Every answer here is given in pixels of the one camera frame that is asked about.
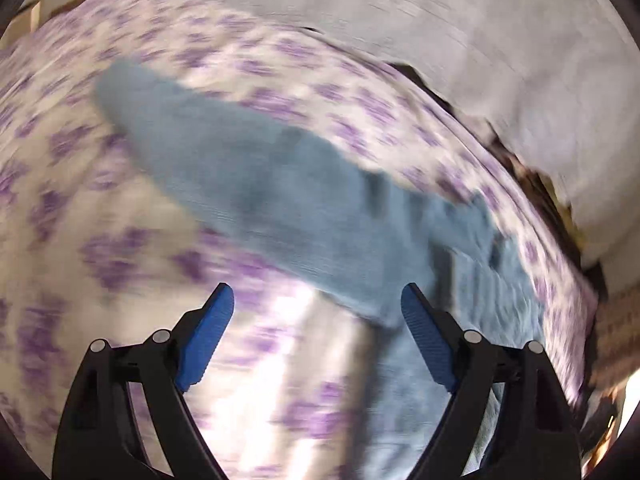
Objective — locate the purple floral bedsheet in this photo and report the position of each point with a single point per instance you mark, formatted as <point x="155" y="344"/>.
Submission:
<point x="100" y="210"/>

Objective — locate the white lace cover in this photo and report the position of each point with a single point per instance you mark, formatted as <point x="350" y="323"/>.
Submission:
<point x="450" y="35"/>

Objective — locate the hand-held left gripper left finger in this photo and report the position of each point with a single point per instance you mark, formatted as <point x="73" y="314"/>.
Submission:
<point x="212" y="325"/>

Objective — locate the blue fleece garment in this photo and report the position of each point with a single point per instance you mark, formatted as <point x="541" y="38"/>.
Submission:
<point x="275" y="195"/>

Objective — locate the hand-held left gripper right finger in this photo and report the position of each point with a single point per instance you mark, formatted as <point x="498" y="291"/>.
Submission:
<point x="422" y="330"/>

